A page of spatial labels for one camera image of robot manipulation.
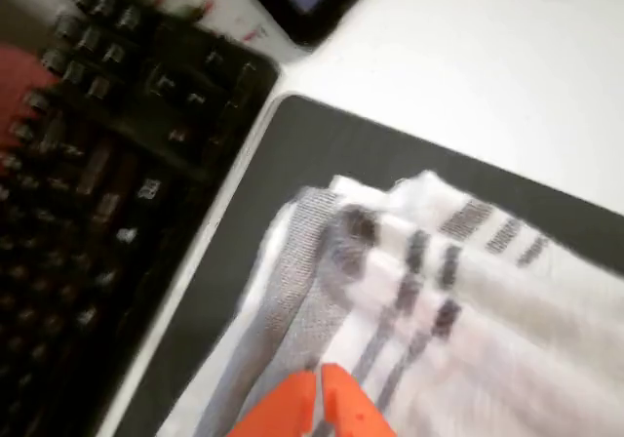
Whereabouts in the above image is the black keyboard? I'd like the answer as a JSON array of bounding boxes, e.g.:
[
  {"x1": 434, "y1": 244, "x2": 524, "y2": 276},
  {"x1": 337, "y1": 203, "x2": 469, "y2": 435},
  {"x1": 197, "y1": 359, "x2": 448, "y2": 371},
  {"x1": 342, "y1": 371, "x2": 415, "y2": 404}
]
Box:
[{"x1": 0, "y1": 0, "x2": 282, "y2": 437}]

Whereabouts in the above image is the red rounded object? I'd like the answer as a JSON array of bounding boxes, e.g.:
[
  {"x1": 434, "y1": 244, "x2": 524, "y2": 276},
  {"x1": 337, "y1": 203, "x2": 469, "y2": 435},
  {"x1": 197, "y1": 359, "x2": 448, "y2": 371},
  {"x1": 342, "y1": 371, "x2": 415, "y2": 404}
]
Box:
[{"x1": 0, "y1": 46, "x2": 62, "y2": 175}]

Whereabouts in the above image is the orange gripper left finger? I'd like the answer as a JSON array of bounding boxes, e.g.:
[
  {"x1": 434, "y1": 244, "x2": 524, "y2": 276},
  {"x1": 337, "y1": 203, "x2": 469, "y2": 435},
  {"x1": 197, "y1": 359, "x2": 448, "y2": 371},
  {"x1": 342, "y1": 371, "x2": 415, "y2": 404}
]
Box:
[{"x1": 227, "y1": 369, "x2": 319, "y2": 437}]

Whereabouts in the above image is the white paper with red marks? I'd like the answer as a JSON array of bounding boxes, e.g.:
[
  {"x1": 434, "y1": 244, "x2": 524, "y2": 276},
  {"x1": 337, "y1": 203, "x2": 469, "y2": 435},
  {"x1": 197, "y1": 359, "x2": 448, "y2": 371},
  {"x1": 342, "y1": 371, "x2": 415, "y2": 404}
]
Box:
[{"x1": 140, "y1": 0, "x2": 313, "y2": 67}]

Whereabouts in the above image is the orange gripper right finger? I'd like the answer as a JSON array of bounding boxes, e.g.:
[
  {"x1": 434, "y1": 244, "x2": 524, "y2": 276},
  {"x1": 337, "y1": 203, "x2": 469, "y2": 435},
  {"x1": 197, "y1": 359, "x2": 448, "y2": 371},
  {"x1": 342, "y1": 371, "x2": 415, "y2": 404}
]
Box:
[{"x1": 321, "y1": 362, "x2": 397, "y2": 437}]

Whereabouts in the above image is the black phone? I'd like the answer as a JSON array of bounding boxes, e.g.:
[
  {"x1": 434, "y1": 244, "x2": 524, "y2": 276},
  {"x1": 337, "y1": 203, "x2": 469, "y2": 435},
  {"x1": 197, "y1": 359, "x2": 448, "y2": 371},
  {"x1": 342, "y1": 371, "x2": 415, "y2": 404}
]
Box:
[{"x1": 232, "y1": 0, "x2": 391, "y2": 48}]

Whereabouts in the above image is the white striped towel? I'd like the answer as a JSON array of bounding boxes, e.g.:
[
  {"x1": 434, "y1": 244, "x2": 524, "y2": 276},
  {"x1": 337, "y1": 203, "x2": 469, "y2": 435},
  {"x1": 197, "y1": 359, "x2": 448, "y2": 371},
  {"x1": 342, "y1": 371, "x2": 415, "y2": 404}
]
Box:
[{"x1": 160, "y1": 169, "x2": 624, "y2": 437}]

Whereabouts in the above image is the black desk mat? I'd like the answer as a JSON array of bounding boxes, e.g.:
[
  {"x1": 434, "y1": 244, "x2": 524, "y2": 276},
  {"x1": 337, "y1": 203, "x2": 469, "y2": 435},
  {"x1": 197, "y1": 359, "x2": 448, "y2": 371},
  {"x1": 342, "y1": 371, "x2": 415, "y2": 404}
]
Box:
[{"x1": 104, "y1": 93, "x2": 624, "y2": 437}]

